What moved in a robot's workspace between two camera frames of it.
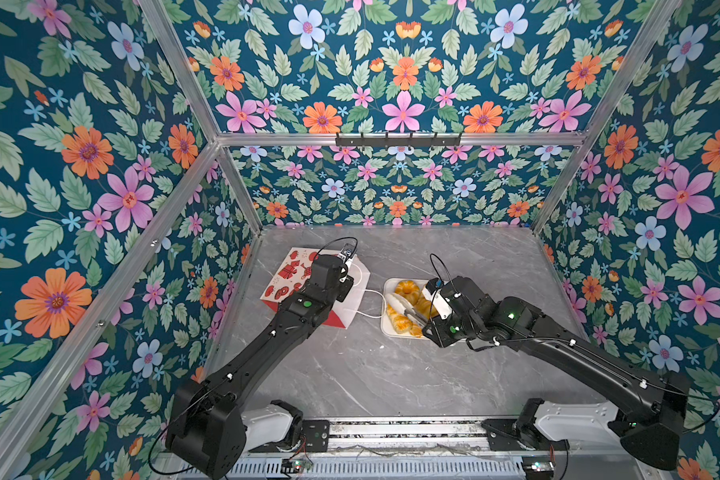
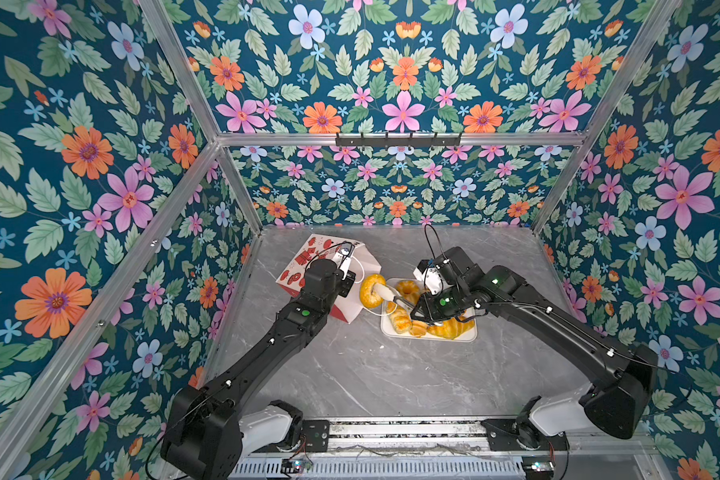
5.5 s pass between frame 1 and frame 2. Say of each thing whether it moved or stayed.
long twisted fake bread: moved
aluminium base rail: stayed
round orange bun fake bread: stayed
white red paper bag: moved
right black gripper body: moved
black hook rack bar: stayed
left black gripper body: stayed
